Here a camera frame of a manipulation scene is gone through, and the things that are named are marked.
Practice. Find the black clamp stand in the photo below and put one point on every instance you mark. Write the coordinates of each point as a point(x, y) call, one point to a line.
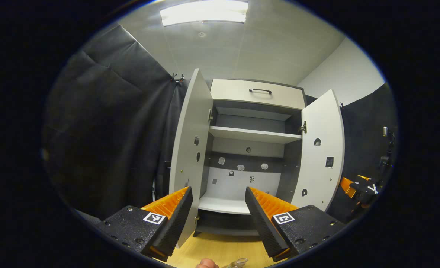
point(385, 131)

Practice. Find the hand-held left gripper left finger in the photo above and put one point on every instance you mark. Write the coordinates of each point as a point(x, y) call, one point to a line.
point(177, 223)

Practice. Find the metal door hinge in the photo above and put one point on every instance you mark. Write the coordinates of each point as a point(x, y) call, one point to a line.
point(303, 128)
point(210, 116)

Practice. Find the clear glass bottle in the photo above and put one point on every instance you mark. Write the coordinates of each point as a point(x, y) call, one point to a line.
point(238, 263)

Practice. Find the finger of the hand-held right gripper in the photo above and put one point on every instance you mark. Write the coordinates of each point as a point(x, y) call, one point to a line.
point(365, 193)
point(368, 181)

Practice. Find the white cabinet door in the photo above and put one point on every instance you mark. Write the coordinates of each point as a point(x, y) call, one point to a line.
point(324, 119)
point(190, 141)

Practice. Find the ceiling light panel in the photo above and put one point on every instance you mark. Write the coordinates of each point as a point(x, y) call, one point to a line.
point(205, 13)

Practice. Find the white cabinet shelf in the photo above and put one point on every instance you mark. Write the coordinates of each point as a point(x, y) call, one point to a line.
point(253, 134)

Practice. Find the white cabinet drawer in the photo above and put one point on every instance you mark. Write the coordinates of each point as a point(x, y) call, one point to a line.
point(234, 95)

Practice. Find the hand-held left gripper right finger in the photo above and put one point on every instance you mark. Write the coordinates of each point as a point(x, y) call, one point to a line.
point(264, 227)

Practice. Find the grey and white cabinet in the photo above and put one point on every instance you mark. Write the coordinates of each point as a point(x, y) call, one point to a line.
point(292, 167)

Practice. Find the black spring clamp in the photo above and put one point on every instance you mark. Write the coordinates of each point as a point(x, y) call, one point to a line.
point(181, 77)
point(173, 77)

